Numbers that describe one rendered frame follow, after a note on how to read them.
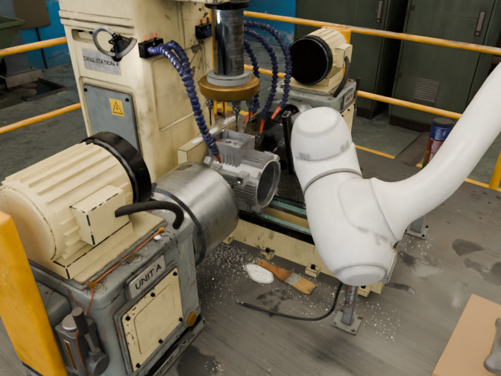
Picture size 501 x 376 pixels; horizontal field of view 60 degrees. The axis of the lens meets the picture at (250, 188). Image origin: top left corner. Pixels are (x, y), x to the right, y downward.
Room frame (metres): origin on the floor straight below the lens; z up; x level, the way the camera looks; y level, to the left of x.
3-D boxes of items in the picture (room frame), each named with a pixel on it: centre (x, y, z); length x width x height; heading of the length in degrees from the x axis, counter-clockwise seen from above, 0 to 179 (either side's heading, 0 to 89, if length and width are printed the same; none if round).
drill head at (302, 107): (1.53, -0.14, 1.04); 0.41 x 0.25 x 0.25; 150
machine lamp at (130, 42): (1.16, 0.35, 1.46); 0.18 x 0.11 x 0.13; 60
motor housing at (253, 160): (1.24, 0.03, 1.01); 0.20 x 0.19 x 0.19; 60
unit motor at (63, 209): (0.68, 0.32, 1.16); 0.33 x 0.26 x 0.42; 150
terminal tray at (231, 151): (1.26, 0.06, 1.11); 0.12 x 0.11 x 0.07; 60
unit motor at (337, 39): (1.78, -0.32, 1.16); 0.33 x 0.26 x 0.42; 150
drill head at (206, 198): (0.94, 0.21, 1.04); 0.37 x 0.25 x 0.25; 150
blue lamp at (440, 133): (1.23, -0.59, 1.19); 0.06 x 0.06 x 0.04
